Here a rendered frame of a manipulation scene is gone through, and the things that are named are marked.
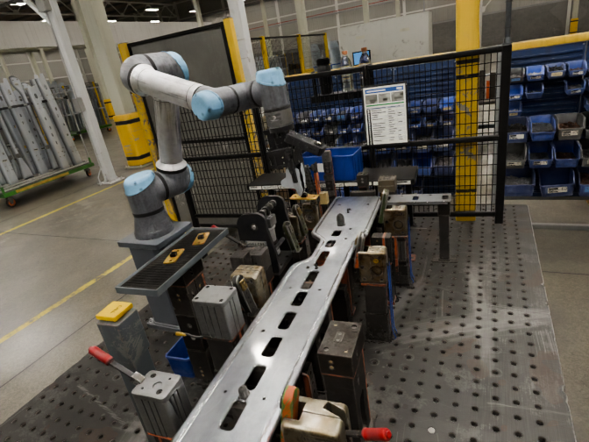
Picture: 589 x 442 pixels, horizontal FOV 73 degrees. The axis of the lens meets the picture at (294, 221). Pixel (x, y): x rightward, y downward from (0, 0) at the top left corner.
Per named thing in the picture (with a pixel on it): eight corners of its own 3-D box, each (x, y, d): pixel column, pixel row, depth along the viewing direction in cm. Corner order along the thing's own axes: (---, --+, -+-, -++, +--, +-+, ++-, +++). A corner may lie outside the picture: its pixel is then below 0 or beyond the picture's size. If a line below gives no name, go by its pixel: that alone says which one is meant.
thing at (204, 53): (283, 239, 392) (243, 16, 316) (277, 245, 380) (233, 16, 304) (179, 233, 450) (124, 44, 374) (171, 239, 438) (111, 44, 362)
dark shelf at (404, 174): (415, 185, 187) (415, 179, 185) (246, 190, 220) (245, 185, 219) (418, 171, 205) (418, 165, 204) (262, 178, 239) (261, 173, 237)
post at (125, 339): (169, 459, 107) (117, 327, 90) (147, 453, 109) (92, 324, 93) (186, 435, 113) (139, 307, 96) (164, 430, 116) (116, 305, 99)
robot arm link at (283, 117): (294, 105, 112) (284, 110, 106) (297, 121, 114) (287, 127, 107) (270, 110, 115) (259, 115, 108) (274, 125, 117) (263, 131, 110)
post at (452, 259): (457, 263, 174) (457, 202, 163) (431, 262, 178) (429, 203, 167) (457, 256, 179) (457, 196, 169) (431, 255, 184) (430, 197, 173)
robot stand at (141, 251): (146, 327, 166) (116, 242, 150) (179, 299, 182) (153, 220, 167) (185, 334, 157) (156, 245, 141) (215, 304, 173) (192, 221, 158)
